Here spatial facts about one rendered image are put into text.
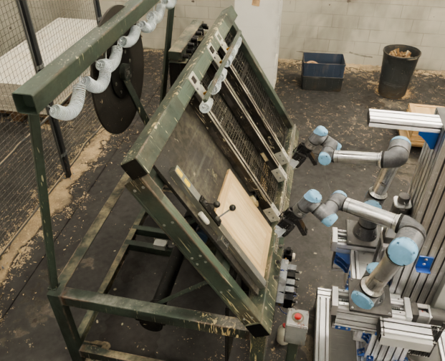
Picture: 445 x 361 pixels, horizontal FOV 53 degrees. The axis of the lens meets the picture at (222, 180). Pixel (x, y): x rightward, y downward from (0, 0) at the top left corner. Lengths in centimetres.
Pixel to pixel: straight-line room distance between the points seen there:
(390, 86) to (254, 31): 211
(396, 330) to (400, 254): 69
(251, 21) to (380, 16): 230
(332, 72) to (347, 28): 109
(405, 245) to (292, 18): 595
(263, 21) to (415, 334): 455
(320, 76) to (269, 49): 97
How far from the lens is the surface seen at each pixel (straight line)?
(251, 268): 265
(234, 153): 284
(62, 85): 223
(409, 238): 210
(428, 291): 285
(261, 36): 628
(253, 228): 286
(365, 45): 780
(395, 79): 684
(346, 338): 348
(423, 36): 788
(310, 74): 681
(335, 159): 266
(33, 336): 390
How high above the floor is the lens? 306
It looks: 38 degrees down
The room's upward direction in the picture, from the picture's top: straight up
